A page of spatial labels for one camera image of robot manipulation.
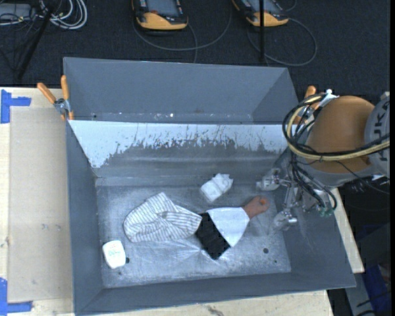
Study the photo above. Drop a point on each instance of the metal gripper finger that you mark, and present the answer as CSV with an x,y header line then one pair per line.
x,y
270,179
285,220

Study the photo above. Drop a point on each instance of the white crumpled packet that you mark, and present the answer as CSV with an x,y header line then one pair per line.
x,y
215,187

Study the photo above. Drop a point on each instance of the white striped cloth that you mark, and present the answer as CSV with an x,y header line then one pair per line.
x,y
161,219

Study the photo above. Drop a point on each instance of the clear plastic bag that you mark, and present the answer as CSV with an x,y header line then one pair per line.
x,y
171,250

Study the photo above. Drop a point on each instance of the grey metal bin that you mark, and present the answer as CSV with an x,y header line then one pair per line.
x,y
171,91

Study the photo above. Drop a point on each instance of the small white box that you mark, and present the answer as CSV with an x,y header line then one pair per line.
x,y
114,253

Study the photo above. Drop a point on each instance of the pale wood flat board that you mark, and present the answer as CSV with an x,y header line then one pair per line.
x,y
39,193

